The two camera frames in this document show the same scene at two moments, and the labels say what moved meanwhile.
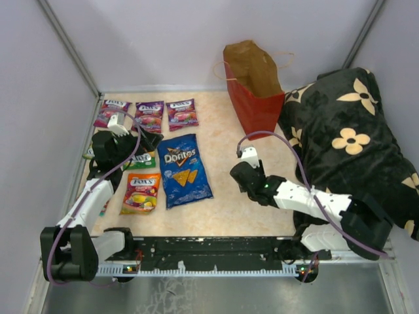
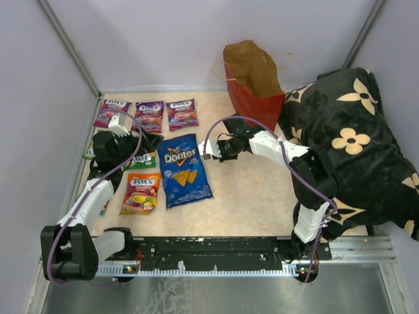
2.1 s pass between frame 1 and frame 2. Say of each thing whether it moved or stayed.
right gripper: moved
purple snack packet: stayed
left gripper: stayed
